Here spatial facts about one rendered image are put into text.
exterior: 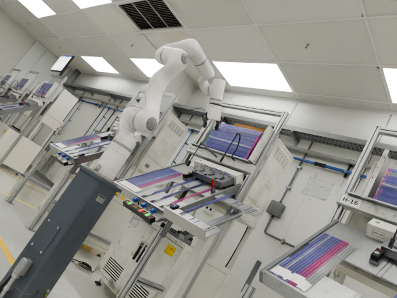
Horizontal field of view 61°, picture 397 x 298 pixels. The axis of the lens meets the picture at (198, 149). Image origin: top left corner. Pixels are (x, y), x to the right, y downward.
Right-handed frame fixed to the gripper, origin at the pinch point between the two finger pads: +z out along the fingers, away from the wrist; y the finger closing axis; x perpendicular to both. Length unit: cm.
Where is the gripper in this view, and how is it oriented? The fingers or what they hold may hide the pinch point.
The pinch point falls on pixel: (210, 127)
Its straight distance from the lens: 222.1
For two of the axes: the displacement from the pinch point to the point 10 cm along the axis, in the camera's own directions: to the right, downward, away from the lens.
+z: -1.8, 9.8, 0.5
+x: 4.9, 1.3, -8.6
